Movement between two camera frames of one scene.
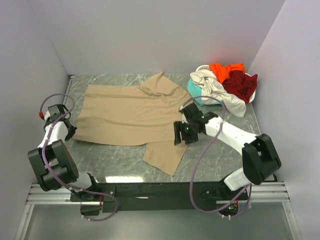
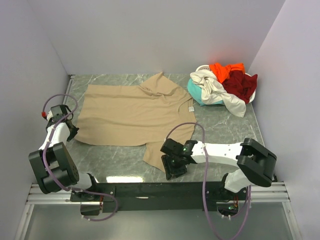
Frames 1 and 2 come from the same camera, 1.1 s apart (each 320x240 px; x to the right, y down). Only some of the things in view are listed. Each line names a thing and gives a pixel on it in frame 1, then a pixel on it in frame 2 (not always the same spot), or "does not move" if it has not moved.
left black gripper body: x=71 y=132 does not move
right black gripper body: x=188 y=134 → x=172 y=165
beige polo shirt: x=145 y=115 does not move
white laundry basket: x=208 y=68 does not move
